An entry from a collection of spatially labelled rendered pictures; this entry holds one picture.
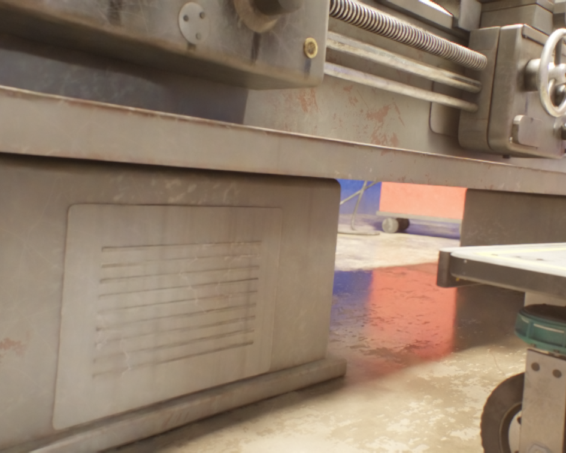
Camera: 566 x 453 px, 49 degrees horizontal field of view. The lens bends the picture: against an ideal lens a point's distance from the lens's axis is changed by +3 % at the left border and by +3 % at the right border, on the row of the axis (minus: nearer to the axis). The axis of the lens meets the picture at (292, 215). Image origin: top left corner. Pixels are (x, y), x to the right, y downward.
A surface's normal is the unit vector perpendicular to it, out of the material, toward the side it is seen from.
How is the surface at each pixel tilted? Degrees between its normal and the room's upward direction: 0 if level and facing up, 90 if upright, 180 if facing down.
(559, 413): 90
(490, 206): 90
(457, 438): 0
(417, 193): 90
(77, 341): 90
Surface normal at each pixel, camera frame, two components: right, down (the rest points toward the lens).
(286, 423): 0.08, -0.99
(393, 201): -0.39, 0.04
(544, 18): 0.73, 0.11
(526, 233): -0.68, 0.00
